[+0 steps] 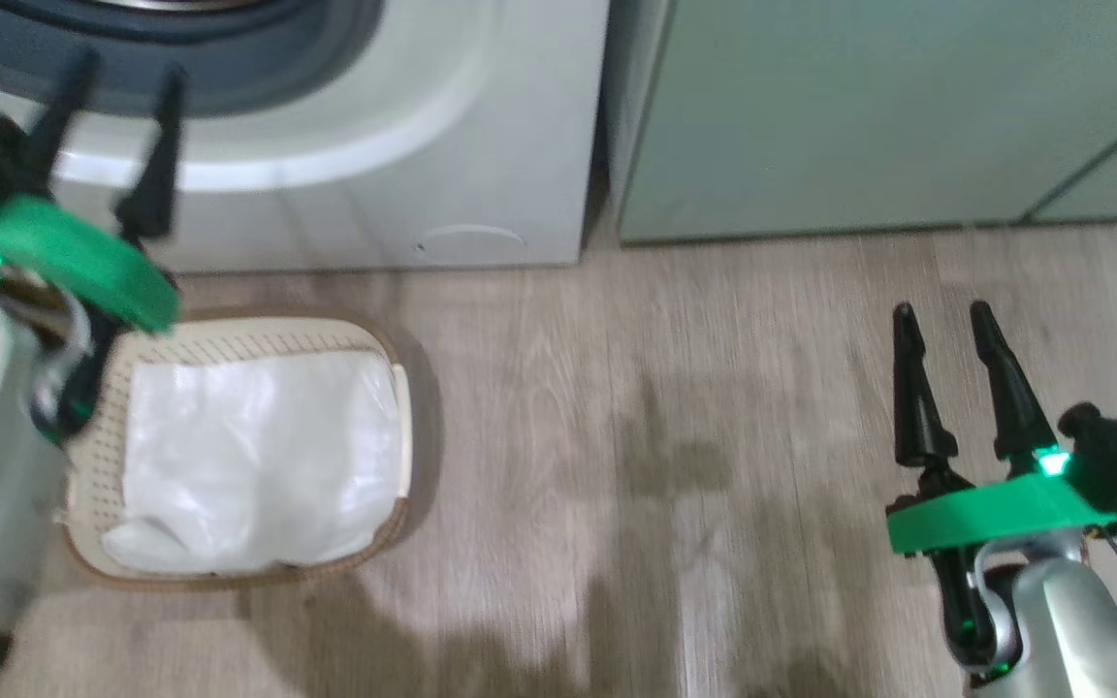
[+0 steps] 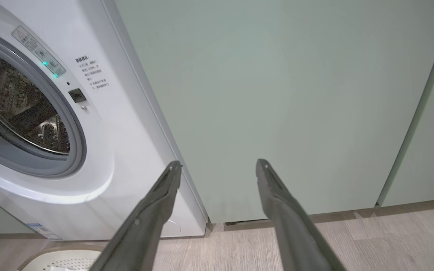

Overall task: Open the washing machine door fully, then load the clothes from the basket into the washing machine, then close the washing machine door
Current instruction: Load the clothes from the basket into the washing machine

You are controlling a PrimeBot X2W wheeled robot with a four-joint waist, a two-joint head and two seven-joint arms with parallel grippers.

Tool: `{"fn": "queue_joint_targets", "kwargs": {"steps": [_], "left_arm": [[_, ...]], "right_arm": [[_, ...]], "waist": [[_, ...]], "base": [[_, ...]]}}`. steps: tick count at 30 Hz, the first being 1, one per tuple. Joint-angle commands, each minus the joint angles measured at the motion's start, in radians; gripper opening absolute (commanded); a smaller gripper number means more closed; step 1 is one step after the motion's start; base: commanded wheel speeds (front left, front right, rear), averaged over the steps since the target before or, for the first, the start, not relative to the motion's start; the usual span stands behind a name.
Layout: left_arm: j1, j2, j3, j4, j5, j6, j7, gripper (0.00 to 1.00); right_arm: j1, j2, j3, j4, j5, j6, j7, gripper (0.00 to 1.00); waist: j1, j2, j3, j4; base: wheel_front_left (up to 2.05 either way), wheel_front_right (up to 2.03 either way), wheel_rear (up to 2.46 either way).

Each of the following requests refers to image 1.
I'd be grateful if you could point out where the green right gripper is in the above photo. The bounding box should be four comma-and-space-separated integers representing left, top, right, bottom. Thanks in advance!
886, 301, 1117, 555

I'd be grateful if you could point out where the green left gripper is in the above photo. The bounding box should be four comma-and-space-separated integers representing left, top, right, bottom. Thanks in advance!
0, 44, 189, 333

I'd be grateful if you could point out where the cream perforated laundry basket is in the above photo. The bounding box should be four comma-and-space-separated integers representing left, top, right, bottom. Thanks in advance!
62, 310, 414, 590

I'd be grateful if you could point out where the white front-load washing machine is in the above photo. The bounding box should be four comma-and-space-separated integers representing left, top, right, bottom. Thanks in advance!
0, 0, 611, 272

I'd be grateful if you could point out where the white plastic basket liner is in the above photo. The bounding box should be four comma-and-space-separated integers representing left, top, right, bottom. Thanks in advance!
101, 351, 402, 578

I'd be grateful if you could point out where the round white filter cover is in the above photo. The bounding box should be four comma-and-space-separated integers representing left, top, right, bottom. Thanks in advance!
413, 225, 527, 263

